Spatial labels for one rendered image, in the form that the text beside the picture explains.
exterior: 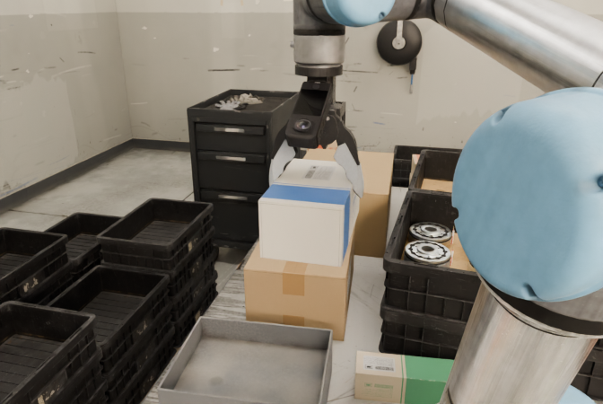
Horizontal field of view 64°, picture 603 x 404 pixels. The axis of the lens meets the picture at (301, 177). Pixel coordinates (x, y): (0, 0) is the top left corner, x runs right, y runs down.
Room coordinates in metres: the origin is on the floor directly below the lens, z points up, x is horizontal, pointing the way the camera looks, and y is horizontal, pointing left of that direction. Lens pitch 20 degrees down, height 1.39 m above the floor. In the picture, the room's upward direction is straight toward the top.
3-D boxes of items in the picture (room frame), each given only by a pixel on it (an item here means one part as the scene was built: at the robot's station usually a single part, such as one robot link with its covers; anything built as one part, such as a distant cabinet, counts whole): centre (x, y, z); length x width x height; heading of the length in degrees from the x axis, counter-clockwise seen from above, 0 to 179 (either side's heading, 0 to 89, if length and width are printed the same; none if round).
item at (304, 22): (0.72, -0.03, 1.41); 0.09 x 0.08 x 0.11; 19
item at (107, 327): (1.35, 0.66, 0.31); 0.40 x 0.30 x 0.34; 167
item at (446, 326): (0.96, -0.36, 0.76); 0.40 x 0.30 x 0.12; 161
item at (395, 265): (0.96, -0.36, 0.92); 0.40 x 0.30 x 0.02; 161
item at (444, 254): (0.98, -0.29, 0.86); 0.10 x 0.10 x 0.01
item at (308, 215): (0.71, -0.02, 1.09); 0.20 x 0.12 x 0.09; 167
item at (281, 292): (1.04, -0.01, 0.78); 0.30 x 0.22 x 0.16; 170
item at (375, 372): (0.72, -0.22, 0.73); 0.24 x 0.06 x 0.06; 82
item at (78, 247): (1.83, 0.95, 0.31); 0.40 x 0.30 x 0.34; 167
